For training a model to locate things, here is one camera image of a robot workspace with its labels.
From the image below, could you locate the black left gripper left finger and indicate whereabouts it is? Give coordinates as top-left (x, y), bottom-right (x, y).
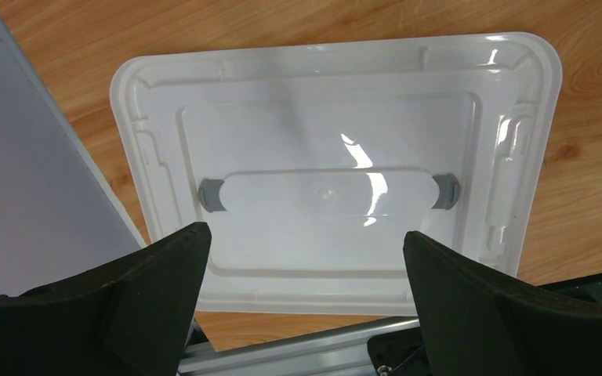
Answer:
top-left (0, 222), bottom-right (212, 375)

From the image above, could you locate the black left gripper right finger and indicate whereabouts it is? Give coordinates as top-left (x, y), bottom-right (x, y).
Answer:
top-left (403, 231), bottom-right (602, 375)

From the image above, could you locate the white bin lid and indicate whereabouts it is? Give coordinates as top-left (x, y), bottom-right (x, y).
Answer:
top-left (109, 32), bottom-right (563, 316)

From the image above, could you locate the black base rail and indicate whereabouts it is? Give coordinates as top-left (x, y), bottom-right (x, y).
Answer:
top-left (177, 317), bottom-right (432, 375)

